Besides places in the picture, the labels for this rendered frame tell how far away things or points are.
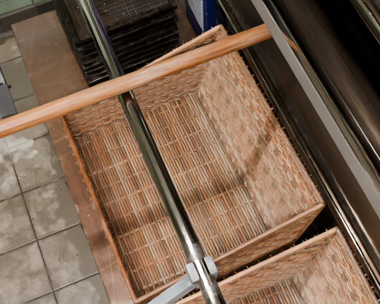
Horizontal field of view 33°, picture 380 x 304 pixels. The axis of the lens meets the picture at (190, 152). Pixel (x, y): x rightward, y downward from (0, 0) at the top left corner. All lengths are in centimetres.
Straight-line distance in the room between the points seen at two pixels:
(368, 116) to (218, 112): 92
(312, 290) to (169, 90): 67
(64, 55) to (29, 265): 78
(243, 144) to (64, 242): 91
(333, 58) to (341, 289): 68
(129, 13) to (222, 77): 29
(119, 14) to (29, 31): 45
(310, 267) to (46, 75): 96
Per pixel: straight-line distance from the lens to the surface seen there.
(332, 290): 152
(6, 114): 128
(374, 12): 92
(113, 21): 170
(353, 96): 91
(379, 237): 129
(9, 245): 240
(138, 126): 115
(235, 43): 120
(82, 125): 178
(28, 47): 205
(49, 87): 195
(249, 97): 160
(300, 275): 163
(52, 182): 245
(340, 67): 94
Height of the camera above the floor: 217
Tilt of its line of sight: 63 degrees down
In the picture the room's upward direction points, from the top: 5 degrees counter-clockwise
